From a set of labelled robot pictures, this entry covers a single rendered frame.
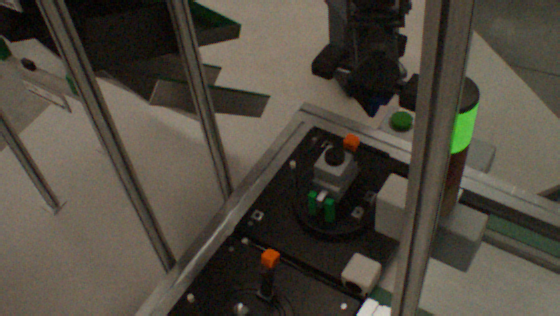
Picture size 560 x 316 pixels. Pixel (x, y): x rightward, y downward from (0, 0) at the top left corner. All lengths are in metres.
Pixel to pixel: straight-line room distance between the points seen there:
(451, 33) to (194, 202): 0.81
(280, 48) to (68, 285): 0.71
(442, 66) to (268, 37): 1.04
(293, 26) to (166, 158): 0.47
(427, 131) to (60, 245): 0.84
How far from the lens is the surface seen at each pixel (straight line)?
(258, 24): 1.51
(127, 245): 1.14
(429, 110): 0.49
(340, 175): 0.88
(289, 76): 1.35
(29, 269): 1.20
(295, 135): 1.10
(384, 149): 1.07
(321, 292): 0.91
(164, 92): 0.89
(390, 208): 0.67
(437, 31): 0.43
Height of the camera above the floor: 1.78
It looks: 50 degrees down
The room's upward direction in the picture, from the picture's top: 8 degrees counter-clockwise
